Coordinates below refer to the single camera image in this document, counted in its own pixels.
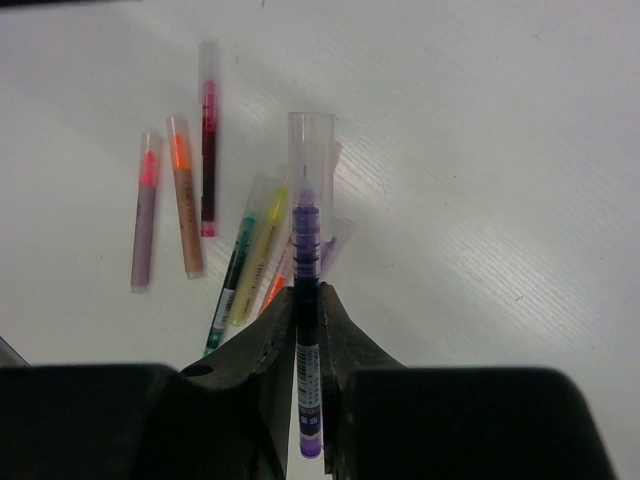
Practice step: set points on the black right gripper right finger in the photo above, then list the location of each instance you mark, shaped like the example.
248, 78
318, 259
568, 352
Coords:
344, 349

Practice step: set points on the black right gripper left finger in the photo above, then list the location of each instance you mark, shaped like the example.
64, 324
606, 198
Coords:
244, 428

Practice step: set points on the green pen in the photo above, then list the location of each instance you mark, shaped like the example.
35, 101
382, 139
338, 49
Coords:
252, 212

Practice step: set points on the dark red pen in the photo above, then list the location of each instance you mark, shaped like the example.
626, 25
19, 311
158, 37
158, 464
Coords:
208, 96

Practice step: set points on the yellow highlighter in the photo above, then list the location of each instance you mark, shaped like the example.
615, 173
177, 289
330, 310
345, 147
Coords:
263, 239

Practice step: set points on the orange highlighter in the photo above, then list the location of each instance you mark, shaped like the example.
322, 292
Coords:
181, 164

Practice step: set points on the pink highlighter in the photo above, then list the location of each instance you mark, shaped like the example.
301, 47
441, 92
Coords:
150, 160

